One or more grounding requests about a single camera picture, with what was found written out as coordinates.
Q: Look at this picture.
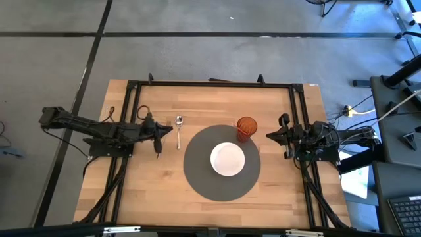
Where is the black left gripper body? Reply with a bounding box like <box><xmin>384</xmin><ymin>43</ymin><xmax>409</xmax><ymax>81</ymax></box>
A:
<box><xmin>141</xmin><ymin>111</ymin><xmax>164</xmax><ymax>155</ymax></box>

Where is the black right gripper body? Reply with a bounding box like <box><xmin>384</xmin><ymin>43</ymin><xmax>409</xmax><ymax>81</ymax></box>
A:
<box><xmin>278</xmin><ymin>113</ymin><xmax>305</xmax><ymax>160</ymax></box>

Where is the silver metal spoon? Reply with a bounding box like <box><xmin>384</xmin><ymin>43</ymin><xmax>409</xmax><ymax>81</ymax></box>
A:
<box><xmin>174</xmin><ymin>115</ymin><xmax>184</xmax><ymax>151</ymax></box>

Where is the orange translucent plastic cup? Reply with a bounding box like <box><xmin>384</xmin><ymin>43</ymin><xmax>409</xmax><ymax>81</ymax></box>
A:
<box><xmin>236</xmin><ymin>116</ymin><xmax>259</xmax><ymax>144</ymax></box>

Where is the white bowl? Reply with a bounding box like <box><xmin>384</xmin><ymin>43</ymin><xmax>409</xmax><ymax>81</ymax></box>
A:
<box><xmin>210</xmin><ymin>142</ymin><xmax>246</xmax><ymax>178</ymax></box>

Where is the round grey woven placemat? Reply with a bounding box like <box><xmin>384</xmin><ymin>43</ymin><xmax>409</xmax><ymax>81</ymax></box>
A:
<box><xmin>183</xmin><ymin>124</ymin><xmax>262</xmax><ymax>203</ymax></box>

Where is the white paper sheet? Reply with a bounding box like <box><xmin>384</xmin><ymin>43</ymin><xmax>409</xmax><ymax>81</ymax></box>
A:
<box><xmin>339</xmin><ymin>150</ymin><xmax>371</xmax><ymax>200</ymax></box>

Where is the dark grey keyboard desk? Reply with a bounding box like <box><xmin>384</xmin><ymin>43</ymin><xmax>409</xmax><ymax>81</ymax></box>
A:
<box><xmin>371</xmin><ymin>160</ymin><xmax>421</xmax><ymax>237</ymax></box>

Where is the black floor fan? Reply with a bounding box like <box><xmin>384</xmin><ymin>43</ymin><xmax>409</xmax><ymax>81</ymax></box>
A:
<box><xmin>305</xmin><ymin>0</ymin><xmax>340</xmax><ymax>18</ymax></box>

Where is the grey computer keyboard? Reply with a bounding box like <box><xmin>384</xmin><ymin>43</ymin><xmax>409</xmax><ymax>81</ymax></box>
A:
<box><xmin>387</xmin><ymin>195</ymin><xmax>421</xmax><ymax>236</ymax></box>

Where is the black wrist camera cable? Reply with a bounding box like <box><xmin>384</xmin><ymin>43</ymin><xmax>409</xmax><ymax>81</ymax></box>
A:
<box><xmin>136</xmin><ymin>105</ymin><xmax>152</xmax><ymax>121</ymax></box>

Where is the silver metal bracket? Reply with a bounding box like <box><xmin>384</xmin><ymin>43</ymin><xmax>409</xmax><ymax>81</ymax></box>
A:
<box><xmin>285</xmin><ymin>228</ymin><xmax>325</xmax><ymax>237</ymax></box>
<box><xmin>103</xmin><ymin>226</ymin><xmax>141</xmax><ymax>235</ymax></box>

